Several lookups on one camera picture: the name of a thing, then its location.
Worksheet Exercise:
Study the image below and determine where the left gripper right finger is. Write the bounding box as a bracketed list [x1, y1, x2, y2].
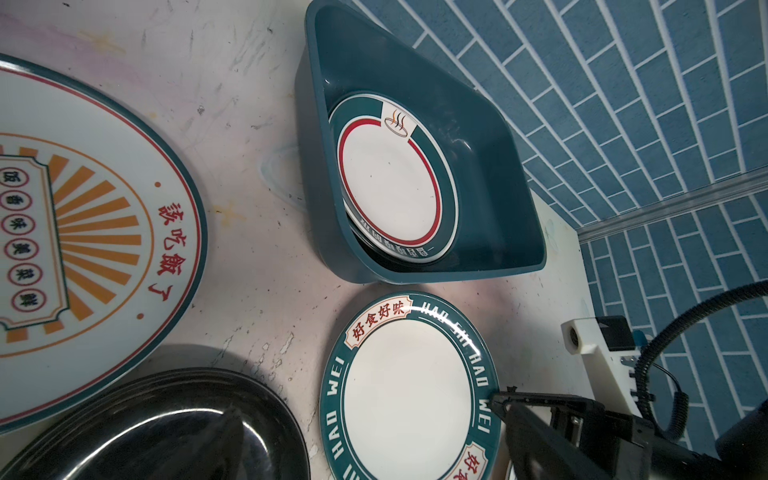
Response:
[504, 403, 606, 479]

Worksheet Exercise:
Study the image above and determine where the black plate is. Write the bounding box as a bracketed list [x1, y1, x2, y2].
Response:
[1, 367, 311, 479]

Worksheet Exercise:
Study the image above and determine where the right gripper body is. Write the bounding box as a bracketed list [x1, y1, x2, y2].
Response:
[490, 387, 720, 479]

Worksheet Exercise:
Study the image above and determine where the white plate orange sunburst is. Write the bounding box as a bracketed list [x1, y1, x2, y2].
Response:
[1, 55, 209, 433]

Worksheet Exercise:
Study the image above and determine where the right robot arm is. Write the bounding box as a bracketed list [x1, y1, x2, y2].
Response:
[490, 388, 767, 479]

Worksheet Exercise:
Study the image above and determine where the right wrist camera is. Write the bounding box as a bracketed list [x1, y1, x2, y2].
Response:
[561, 317, 641, 416]

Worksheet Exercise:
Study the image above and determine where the green rim plate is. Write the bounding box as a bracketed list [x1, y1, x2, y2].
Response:
[329, 92, 459, 262]
[344, 195, 443, 265]

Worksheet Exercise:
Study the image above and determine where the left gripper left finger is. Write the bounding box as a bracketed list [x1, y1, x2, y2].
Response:
[179, 408, 245, 480]

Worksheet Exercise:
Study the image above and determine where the Hao Wei green plate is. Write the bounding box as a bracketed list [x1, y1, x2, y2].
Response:
[318, 291, 502, 479]

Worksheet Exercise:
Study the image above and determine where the teal plastic bin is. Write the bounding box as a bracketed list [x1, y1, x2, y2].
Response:
[295, 1, 546, 284]

